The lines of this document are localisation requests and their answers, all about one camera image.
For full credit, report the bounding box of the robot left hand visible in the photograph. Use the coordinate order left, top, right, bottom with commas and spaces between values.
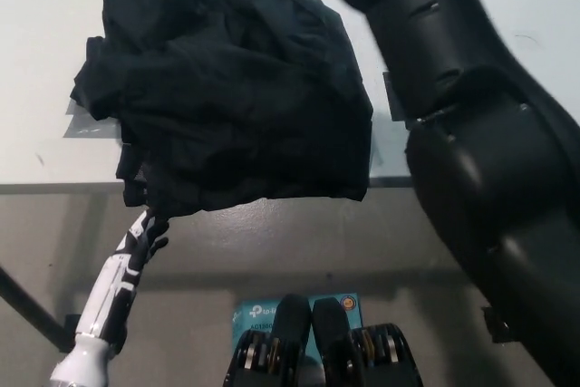
72, 208, 171, 350

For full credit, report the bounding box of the grey tape patch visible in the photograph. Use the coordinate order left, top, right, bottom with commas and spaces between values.
63, 100, 123, 140

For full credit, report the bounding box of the teal tp-link box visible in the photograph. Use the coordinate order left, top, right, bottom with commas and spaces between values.
233, 295, 363, 359

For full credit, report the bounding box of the black floor mounting plate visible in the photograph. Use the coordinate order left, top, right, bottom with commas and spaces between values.
65, 312, 86, 352
482, 305, 516, 345

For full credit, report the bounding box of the robot left torso block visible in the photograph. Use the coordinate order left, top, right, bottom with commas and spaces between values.
224, 294, 314, 387

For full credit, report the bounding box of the black jacket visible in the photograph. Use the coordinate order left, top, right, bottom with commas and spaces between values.
70, 0, 375, 217

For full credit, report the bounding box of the black table leg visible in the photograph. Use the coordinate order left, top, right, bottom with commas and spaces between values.
0, 266, 69, 352

